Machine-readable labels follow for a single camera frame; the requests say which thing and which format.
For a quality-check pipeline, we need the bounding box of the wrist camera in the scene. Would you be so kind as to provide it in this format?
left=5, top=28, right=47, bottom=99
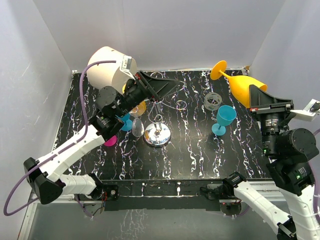
left=119, top=55, right=134, bottom=79
left=290, top=99, right=320, bottom=122

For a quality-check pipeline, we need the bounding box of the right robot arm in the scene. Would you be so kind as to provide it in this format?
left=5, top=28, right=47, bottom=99
left=221, top=84, right=320, bottom=240

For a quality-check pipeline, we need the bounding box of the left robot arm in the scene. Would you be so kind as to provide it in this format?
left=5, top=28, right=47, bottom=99
left=23, top=70, right=180, bottom=205

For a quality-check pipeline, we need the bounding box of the blue plastic wine glass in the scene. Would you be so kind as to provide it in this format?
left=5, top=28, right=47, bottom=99
left=119, top=113, right=133, bottom=132

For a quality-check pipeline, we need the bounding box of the grey tape roll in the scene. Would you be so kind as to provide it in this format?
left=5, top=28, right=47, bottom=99
left=203, top=92, right=223, bottom=111

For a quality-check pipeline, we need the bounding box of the magenta plastic wine glass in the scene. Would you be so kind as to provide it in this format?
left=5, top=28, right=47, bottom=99
left=103, top=135, right=118, bottom=147

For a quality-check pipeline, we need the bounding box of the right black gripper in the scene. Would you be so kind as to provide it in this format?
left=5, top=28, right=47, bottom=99
left=247, top=84, right=292, bottom=155

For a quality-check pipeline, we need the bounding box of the chrome wine glass rack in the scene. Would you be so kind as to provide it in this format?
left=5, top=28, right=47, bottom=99
left=143, top=71, right=189, bottom=148

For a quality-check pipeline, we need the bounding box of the clear wine glass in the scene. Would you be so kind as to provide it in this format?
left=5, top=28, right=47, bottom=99
left=129, top=109, right=145, bottom=138

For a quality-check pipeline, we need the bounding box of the orange wine glass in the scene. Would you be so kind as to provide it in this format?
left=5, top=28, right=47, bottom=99
left=122, top=84, right=147, bottom=116
left=210, top=60, right=268, bottom=109

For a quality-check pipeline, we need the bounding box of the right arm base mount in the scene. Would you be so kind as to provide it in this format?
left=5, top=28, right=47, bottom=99
left=200, top=184, right=251, bottom=219

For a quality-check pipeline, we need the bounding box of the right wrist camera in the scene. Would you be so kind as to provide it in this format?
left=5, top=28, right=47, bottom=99
left=290, top=99, right=320, bottom=122

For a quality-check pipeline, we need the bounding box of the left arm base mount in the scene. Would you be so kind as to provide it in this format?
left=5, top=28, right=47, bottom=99
left=82, top=181, right=120, bottom=218

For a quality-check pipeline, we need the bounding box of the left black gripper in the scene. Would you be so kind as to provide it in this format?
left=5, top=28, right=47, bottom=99
left=116, top=71, right=180, bottom=119

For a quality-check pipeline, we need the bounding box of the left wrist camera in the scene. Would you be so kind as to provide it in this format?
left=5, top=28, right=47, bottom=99
left=119, top=55, right=134, bottom=79

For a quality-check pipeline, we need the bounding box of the aluminium frame rail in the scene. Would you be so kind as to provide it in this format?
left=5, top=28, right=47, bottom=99
left=17, top=67, right=310, bottom=240

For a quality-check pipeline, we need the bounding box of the white cylindrical container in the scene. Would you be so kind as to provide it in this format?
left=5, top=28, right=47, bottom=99
left=86, top=46, right=138, bottom=94

